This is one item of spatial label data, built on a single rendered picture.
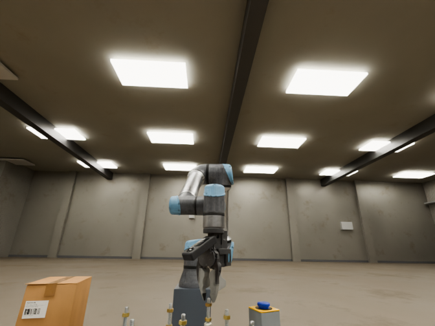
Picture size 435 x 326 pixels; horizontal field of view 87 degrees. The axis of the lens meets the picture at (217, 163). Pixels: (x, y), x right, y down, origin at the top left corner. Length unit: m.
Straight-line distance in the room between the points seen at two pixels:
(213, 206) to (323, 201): 10.29
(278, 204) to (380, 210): 4.41
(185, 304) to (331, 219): 10.00
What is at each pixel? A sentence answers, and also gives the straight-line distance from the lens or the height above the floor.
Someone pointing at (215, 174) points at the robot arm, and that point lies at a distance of 1.23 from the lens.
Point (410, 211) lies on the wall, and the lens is 13.13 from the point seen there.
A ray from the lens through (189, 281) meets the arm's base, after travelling 1.28.
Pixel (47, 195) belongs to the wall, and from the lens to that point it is 11.69.
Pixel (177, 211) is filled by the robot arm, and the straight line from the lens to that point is 0.92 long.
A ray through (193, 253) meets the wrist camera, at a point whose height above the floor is 0.47.
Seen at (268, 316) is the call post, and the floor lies 0.30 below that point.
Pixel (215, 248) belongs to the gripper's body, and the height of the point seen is 0.49.
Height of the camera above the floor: 0.49
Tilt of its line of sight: 20 degrees up
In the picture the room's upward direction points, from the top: 1 degrees clockwise
